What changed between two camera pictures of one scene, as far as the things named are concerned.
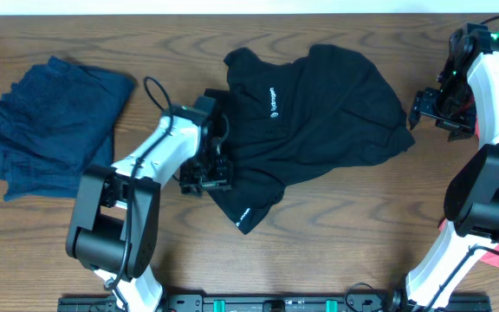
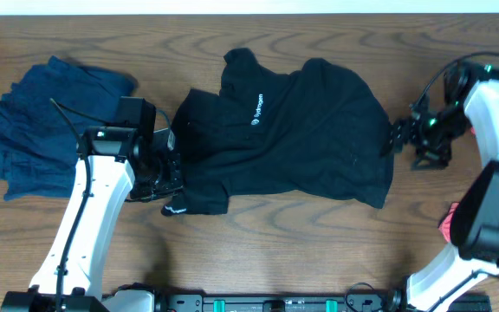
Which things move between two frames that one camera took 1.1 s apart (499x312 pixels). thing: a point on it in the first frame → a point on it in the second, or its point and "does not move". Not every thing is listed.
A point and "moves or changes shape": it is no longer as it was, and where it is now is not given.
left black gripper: (223, 179) → (174, 184)
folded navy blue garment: (55, 121) does not move
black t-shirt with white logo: (288, 120) moves or changes shape
